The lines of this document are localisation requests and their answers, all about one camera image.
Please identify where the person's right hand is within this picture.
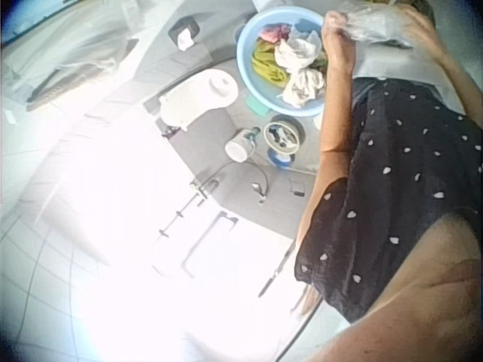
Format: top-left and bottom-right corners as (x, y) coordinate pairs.
(388, 5), (435, 47)

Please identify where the shower hose with head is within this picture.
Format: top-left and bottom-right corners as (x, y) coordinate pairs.
(205, 160), (270, 205)

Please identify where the black floor drain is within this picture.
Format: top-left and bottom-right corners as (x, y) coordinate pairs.
(288, 176), (306, 198)

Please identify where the clear plastic bag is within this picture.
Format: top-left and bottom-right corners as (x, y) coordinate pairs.
(337, 1), (414, 49)

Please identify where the blue round stand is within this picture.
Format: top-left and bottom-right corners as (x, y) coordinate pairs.
(266, 147), (296, 169)

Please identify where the white crumpled cloth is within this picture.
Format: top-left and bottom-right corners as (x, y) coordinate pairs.
(280, 69), (328, 109)
(272, 30), (322, 73)

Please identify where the yellow-green cloth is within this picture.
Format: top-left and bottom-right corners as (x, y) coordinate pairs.
(250, 38), (290, 87)

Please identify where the person's left hand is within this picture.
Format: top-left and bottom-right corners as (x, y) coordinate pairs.
(323, 10), (360, 52)

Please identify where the green plastic item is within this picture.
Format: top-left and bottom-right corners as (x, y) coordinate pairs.
(245, 94), (271, 115)

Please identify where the black tissue box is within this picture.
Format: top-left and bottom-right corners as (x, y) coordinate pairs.
(167, 18), (202, 53)

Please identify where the white pipe with black clips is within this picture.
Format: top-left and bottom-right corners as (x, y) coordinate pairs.
(157, 195), (205, 239)

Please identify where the blue cloth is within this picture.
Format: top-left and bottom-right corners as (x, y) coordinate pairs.
(291, 16), (322, 39)

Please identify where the metal wall faucet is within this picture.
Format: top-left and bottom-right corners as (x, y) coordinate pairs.
(188, 178), (220, 200)

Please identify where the pink cloth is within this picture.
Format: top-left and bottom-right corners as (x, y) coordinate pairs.
(257, 23), (292, 45)

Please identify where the round bowl with items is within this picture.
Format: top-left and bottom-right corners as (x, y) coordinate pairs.
(262, 114), (306, 156)

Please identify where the light grey cloth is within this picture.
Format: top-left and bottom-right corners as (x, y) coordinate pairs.
(353, 40), (467, 114)

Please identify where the thin black rod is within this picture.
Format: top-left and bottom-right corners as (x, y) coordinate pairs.
(257, 244), (297, 299)

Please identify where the white plastic cup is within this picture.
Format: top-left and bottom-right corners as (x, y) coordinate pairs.
(224, 127), (262, 164)

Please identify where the hanging grey cloth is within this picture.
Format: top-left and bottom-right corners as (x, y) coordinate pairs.
(6, 0), (141, 114)

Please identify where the light blue plastic basin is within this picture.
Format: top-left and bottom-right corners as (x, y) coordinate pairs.
(235, 5), (330, 118)

